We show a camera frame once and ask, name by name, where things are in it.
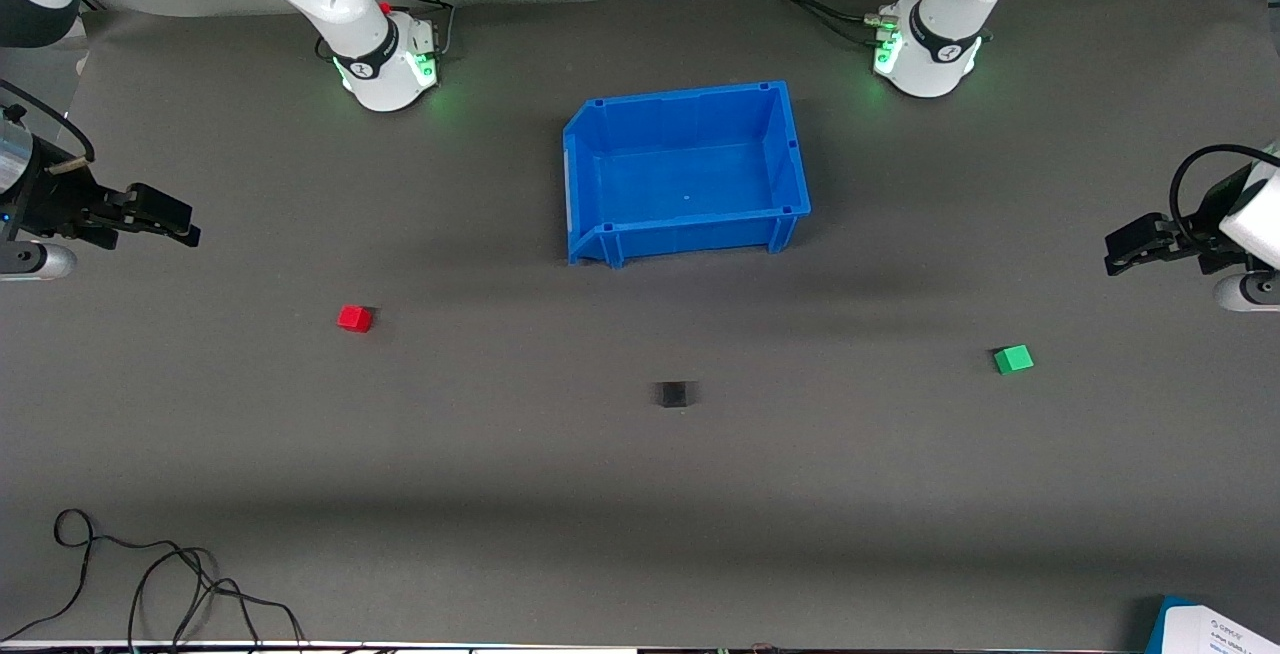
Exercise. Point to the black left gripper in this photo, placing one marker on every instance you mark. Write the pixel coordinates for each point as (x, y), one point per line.
(1206, 224)

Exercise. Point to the small black cube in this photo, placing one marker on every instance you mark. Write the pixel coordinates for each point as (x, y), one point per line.
(673, 394)

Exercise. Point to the small red cube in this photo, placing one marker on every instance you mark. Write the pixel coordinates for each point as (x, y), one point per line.
(354, 318)

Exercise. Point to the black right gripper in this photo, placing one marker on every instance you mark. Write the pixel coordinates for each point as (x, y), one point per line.
(50, 199)

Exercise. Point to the dark grey table mat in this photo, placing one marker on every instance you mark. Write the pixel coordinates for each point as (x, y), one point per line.
(400, 454)

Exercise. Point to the small green cube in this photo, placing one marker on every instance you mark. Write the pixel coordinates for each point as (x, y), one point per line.
(1013, 359)

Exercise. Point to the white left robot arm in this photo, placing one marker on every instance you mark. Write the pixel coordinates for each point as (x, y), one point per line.
(945, 24)

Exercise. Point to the blue plastic storage bin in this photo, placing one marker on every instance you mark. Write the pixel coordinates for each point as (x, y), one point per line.
(690, 184)

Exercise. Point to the blue and white product box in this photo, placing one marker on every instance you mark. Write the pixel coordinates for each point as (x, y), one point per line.
(1225, 629)

